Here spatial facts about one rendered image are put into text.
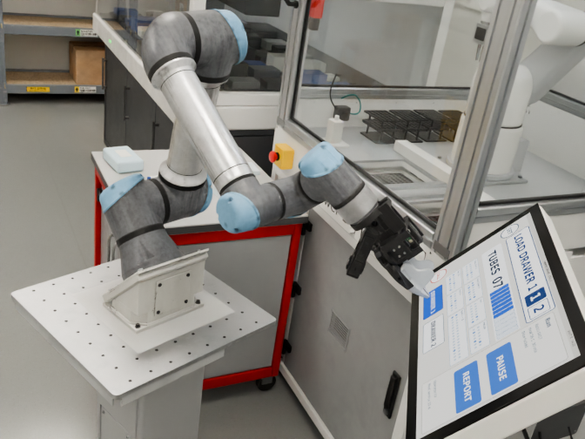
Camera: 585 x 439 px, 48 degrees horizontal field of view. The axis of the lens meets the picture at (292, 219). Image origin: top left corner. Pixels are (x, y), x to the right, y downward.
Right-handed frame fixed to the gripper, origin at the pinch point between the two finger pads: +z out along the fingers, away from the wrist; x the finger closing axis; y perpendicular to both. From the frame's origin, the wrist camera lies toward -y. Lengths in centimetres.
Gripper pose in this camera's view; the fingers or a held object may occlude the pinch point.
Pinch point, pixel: (421, 293)
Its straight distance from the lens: 130.8
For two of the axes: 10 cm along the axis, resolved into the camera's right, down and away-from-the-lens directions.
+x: 1.8, -4.0, 9.0
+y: 7.3, -5.5, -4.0
